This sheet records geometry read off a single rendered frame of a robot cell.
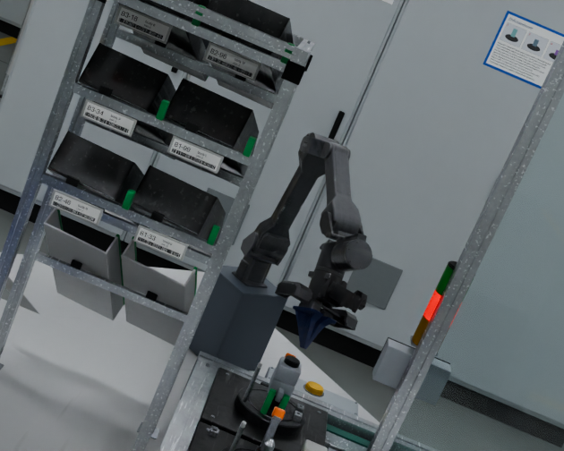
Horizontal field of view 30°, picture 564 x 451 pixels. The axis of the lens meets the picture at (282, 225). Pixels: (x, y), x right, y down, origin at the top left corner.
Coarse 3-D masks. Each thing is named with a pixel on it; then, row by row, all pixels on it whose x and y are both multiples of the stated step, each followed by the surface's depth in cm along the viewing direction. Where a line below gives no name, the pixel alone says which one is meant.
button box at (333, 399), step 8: (272, 368) 225; (296, 384) 223; (304, 384) 224; (304, 392) 221; (328, 392) 225; (320, 400) 220; (328, 400) 221; (336, 400) 223; (344, 400) 225; (344, 408) 221; (352, 408) 222
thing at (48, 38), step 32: (64, 0) 490; (32, 32) 495; (64, 32) 494; (96, 32) 492; (32, 64) 499; (64, 64) 497; (160, 64) 493; (32, 96) 503; (0, 128) 508; (32, 128) 507; (64, 128) 505; (96, 128) 503; (0, 160) 512; (32, 160) 511; (0, 192) 520; (64, 192) 513; (64, 224) 520
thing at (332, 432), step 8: (200, 416) 202; (328, 424) 214; (328, 432) 211; (336, 432) 212; (344, 432) 213; (336, 440) 212; (344, 440) 212; (352, 440) 212; (360, 440) 213; (368, 440) 214; (336, 448) 212; (344, 448) 213; (352, 448) 212; (360, 448) 212
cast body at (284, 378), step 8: (280, 360) 199; (288, 360) 197; (296, 360) 199; (280, 368) 196; (288, 368) 196; (296, 368) 198; (272, 376) 201; (280, 376) 197; (288, 376) 197; (296, 376) 196; (272, 384) 197; (280, 384) 197; (288, 384) 197; (280, 392) 195; (288, 392) 197
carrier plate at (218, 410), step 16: (224, 384) 206; (240, 384) 209; (256, 384) 212; (208, 400) 197; (224, 400) 200; (208, 416) 191; (224, 416) 194; (240, 416) 196; (320, 416) 210; (256, 432) 193; (304, 432) 201; (320, 432) 204; (288, 448) 192
